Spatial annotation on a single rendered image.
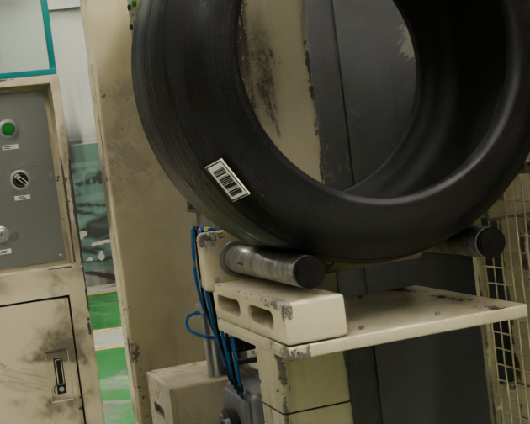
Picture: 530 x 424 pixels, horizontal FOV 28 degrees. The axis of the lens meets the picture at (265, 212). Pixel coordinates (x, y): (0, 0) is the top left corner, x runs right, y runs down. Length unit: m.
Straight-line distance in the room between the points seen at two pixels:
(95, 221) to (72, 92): 1.29
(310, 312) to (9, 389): 0.82
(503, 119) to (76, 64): 9.30
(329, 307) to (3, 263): 0.86
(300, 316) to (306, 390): 0.43
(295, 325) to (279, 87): 0.53
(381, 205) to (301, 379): 0.49
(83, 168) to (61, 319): 8.51
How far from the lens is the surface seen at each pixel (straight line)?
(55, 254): 2.12
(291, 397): 1.83
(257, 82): 1.79
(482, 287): 1.97
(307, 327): 1.43
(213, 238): 1.74
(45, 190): 2.11
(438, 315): 1.55
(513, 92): 1.55
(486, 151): 1.52
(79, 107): 10.66
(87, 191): 10.57
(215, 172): 1.39
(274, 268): 1.49
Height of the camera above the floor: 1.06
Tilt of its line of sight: 3 degrees down
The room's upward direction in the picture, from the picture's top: 7 degrees counter-clockwise
